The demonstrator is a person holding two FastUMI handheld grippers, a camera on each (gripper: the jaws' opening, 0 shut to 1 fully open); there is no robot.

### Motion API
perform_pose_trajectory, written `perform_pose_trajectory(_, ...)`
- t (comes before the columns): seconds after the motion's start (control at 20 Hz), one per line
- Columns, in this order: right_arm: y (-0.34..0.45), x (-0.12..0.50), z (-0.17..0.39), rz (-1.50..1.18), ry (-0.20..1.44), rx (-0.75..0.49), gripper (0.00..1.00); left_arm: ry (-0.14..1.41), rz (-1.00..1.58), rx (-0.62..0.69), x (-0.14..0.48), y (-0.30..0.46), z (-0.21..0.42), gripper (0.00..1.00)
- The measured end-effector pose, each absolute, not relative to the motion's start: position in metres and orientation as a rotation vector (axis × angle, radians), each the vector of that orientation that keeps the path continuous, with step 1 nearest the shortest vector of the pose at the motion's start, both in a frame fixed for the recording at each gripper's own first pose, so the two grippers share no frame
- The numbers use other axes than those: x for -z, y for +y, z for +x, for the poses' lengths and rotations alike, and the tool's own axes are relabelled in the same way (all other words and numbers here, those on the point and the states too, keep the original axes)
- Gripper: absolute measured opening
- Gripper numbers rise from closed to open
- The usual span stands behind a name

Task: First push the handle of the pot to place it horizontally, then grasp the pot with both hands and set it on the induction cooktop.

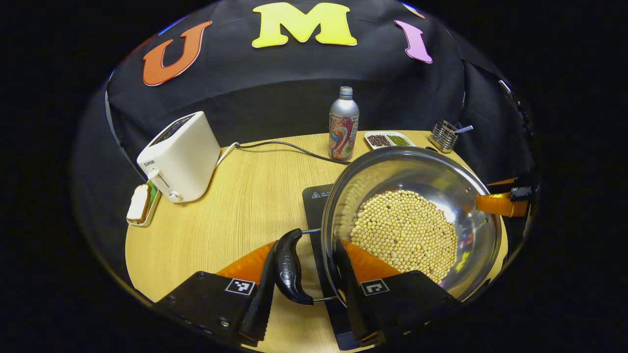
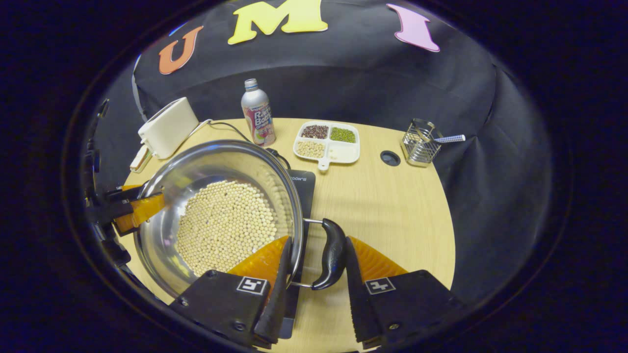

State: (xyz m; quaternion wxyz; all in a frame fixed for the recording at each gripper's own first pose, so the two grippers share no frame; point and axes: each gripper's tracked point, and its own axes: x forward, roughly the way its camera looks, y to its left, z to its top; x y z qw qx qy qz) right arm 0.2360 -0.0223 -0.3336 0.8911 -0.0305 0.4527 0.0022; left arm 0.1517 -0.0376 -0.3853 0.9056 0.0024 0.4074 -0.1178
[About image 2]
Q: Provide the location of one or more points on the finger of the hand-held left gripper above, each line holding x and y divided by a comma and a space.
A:
120, 193
142, 208

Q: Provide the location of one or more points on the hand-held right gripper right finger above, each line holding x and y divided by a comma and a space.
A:
360, 309

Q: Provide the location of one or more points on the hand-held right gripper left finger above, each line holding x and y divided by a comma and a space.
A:
279, 304

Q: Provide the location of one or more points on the black induction cooktop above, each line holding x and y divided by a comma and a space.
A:
305, 196

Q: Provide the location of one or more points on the white rectangular plate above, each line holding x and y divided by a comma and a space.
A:
136, 168

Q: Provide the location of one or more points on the white toaster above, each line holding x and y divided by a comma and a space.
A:
169, 127

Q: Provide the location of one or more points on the pile of soybeans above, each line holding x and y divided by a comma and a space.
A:
225, 225

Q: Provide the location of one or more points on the silver drink bottle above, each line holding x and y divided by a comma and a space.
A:
257, 115

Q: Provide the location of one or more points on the black desk grommet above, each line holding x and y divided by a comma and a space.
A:
390, 158

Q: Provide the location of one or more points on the white divided bean dish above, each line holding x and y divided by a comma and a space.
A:
343, 153

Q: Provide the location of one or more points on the black backdrop cloth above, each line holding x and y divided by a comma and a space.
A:
343, 83

